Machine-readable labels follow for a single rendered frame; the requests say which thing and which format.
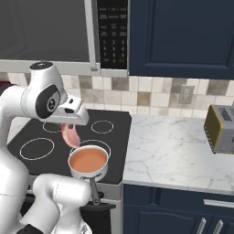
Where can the grey wall socket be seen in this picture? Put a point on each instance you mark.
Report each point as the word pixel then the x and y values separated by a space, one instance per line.
pixel 186 94

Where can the orange marinade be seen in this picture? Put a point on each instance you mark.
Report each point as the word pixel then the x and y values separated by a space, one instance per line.
pixel 88 160

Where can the navy drawer front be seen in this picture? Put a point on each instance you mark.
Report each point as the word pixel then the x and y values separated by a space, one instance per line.
pixel 182 199

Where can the navy wall cupboard door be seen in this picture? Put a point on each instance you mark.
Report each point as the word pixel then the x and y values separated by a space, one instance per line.
pixel 182 36

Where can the steel microwave oven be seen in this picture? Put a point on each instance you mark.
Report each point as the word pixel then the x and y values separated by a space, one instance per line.
pixel 61 30

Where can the pink raw steak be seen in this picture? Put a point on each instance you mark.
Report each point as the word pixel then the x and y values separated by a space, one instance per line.
pixel 72 136

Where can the dark red object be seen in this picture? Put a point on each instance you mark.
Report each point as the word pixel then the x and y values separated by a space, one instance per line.
pixel 4 85

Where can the black hob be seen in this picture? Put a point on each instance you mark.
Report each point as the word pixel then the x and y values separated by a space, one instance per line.
pixel 115 146

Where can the navy base cupboard door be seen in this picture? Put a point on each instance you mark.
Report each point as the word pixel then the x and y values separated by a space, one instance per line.
pixel 164 222
pixel 228 227

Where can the yellow and grey toaster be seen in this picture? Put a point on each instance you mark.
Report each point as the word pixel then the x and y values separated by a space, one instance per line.
pixel 222 131

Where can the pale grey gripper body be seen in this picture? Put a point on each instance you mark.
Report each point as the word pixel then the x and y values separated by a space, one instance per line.
pixel 77 115

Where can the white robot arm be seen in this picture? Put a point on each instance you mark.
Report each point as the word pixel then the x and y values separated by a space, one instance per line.
pixel 18 170

